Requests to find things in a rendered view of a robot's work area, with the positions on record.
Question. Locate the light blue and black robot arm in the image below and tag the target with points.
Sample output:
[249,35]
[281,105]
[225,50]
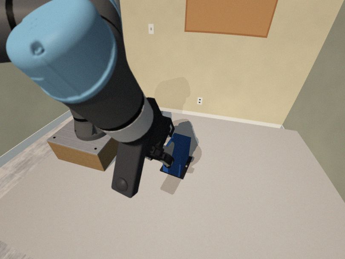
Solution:
[74,50]

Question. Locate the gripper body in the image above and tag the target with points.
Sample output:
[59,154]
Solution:
[157,133]

